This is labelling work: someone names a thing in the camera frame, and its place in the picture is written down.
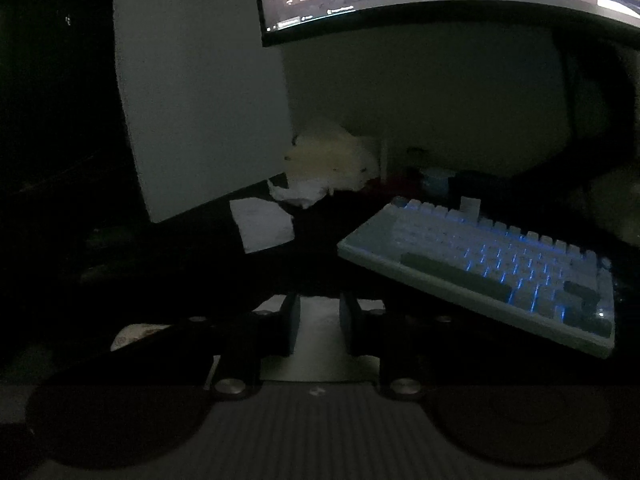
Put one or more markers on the crumpled white tissue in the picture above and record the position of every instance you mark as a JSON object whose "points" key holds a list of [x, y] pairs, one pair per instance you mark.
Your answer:
{"points": [[262, 225], [300, 194]]}

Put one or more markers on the light blue backlit keyboard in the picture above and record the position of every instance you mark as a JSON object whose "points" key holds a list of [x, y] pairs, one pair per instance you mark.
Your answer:
{"points": [[500, 270]]}

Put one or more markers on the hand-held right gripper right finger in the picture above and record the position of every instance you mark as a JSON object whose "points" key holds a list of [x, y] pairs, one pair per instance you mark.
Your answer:
{"points": [[349, 327]]}

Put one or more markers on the floral paper cup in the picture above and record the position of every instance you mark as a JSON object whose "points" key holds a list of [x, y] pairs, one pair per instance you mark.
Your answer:
{"points": [[135, 336]]}

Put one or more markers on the small pale blue jar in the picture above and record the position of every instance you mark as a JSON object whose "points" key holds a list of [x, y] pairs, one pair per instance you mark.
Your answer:
{"points": [[434, 182]]}

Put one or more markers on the white upright panel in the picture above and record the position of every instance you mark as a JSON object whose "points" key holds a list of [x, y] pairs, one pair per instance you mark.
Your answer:
{"points": [[200, 90]]}

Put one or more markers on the pale yellow plush toy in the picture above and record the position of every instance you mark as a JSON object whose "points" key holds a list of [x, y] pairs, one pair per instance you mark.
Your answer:
{"points": [[330, 157]]}

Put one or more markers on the pale round object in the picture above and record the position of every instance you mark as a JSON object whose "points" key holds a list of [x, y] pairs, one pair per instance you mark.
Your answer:
{"points": [[617, 205]]}

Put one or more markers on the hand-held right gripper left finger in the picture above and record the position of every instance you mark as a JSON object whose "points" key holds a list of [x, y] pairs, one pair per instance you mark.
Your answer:
{"points": [[290, 327]]}

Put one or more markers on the small white block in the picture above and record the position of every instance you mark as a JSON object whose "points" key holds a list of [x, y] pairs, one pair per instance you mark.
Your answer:
{"points": [[470, 206]]}

